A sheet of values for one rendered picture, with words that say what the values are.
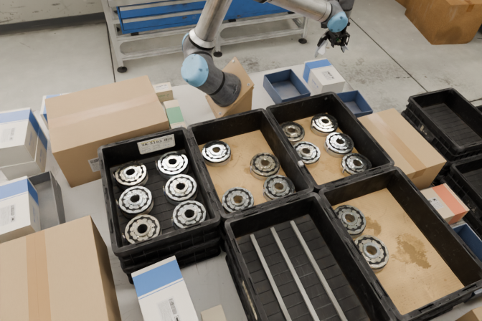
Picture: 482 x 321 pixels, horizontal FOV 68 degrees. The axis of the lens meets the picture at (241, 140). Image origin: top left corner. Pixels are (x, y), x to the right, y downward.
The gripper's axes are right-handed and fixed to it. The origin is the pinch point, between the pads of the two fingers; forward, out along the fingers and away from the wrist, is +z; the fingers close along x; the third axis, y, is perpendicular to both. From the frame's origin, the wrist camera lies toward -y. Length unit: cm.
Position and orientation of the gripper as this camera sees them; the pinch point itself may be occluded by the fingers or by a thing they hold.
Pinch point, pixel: (328, 54)
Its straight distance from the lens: 176.3
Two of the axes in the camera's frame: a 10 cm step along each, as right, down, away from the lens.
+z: -0.3, 6.8, 7.4
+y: 3.1, 7.1, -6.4
